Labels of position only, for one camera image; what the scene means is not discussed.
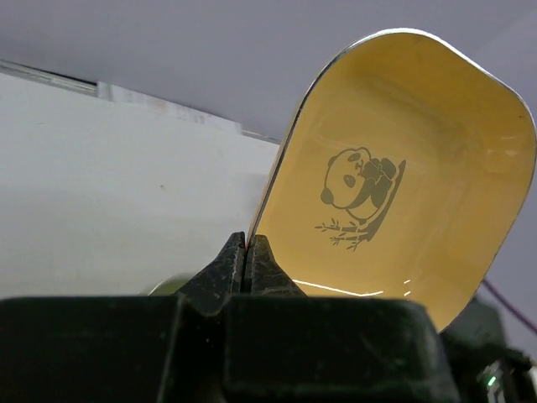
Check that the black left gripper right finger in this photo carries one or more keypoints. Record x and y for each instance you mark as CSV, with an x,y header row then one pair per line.
x,y
283,346

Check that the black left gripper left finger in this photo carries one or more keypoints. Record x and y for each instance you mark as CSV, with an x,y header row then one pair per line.
x,y
143,348

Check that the yellow square panda dish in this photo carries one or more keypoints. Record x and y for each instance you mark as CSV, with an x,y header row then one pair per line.
x,y
405,167

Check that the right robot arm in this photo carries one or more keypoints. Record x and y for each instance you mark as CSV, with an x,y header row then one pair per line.
x,y
485,368

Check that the green square panda dish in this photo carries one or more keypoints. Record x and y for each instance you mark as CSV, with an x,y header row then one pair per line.
x,y
168,286

